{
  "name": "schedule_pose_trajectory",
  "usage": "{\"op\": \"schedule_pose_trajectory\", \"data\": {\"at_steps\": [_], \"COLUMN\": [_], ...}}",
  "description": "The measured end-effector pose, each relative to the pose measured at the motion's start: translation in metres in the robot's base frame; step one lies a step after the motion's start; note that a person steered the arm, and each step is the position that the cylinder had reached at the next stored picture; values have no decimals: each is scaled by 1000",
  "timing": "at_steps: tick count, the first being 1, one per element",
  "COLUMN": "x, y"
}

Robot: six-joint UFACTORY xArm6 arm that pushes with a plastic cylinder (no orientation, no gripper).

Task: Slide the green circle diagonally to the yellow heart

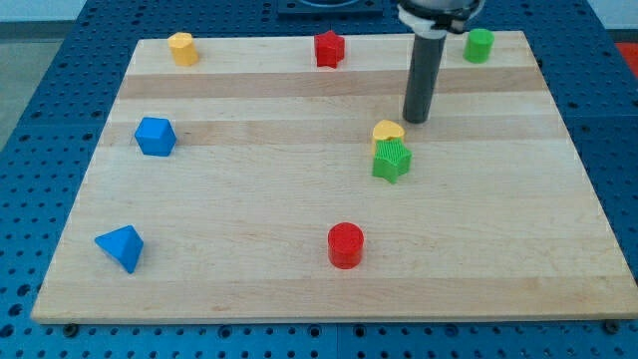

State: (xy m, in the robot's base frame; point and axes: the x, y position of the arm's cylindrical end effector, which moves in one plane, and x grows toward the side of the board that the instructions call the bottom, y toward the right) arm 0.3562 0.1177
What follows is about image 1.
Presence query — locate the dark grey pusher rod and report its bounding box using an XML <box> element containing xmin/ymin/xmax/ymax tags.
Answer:
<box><xmin>403</xmin><ymin>35</ymin><xmax>446</xmax><ymax>124</ymax></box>

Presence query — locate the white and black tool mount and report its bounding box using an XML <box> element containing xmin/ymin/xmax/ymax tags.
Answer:
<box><xmin>398</xmin><ymin>0</ymin><xmax>485</xmax><ymax>39</ymax></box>

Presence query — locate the green cylinder block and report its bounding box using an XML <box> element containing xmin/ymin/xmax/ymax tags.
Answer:
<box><xmin>464</xmin><ymin>28</ymin><xmax>494</xmax><ymax>64</ymax></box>

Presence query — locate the yellow heart block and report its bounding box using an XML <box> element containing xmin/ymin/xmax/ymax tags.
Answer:
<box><xmin>372</xmin><ymin>120</ymin><xmax>405</xmax><ymax>154</ymax></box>

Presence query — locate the red star block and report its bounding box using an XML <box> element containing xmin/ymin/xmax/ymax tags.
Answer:
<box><xmin>314</xmin><ymin>30</ymin><xmax>345</xmax><ymax>69</ymax></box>

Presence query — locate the green star block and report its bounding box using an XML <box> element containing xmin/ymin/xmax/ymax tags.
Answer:
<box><xmin>372</xmin><ymin>139</ymin><xmax>412</xmax><ymax>183</ymax></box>

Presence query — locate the red cylinder block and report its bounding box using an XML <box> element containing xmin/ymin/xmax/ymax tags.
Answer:
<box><xmin>327</xmin><ymin>222</ymin><xmax>365</xmax><ymax>269</ymax></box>

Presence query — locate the wooden board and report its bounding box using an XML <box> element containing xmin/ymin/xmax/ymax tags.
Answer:
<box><xmin>32</xmin><ymin>31</ymin><xmax>637</xmax><ymax>324</ymax></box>

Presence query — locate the blue cube block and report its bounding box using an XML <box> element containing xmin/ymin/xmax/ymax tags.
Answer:
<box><xmin>135</xmin><ymin>117</ymin><xmax>176</xmax><ymax>157</ymax></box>

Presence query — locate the blue pyramid block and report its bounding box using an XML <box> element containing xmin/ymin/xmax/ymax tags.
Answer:
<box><xmin>95</xmin><ymin>225</ymin><xmax>144</xmax><ymax>274</ymax></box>

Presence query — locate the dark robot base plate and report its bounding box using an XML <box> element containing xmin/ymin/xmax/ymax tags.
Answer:
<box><xmin>276</xmin><ymin>0</ymin><xmax>384</xmax><ymax>18</ymax></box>

